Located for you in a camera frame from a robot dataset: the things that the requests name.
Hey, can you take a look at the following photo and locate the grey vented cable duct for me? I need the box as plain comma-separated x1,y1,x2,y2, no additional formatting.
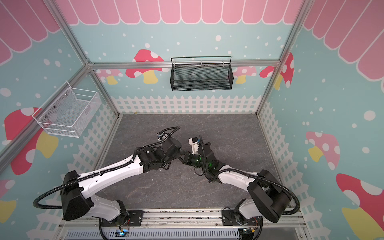
64,229,241,240

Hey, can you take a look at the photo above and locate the white mesh wall basket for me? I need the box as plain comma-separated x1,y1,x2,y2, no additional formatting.
32,82,102,138

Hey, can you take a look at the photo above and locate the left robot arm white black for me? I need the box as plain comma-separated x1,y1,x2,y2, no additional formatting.
60,138,182,225

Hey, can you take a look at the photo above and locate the black mesh wall basket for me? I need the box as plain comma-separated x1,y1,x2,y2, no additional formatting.
170,56,234,91

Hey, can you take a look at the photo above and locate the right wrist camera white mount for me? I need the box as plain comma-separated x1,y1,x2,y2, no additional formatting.
189,137,200,155

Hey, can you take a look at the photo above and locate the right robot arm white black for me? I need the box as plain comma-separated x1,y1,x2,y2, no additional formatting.
181,143,293,224

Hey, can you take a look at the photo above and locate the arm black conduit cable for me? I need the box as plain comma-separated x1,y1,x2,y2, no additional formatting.
32,126,181,210
197,136,301,216

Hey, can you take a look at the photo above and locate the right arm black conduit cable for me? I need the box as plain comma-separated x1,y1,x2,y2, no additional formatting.
197,136,301,216

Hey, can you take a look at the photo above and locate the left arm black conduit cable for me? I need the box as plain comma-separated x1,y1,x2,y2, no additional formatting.
32,126,181,210

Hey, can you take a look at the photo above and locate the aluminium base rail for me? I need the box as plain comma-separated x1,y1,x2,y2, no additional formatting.
58,208,307,232

